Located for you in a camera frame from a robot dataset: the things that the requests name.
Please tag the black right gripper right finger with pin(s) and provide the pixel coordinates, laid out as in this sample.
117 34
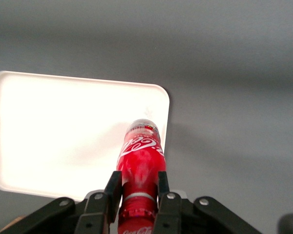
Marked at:
171 212

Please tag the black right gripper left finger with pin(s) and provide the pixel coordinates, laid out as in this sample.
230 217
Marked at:
97 209

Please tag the red coke bottle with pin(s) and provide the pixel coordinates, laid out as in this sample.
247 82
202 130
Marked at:
141 161

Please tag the white rectangular tray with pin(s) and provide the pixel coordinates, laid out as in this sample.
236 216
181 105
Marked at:
51 122

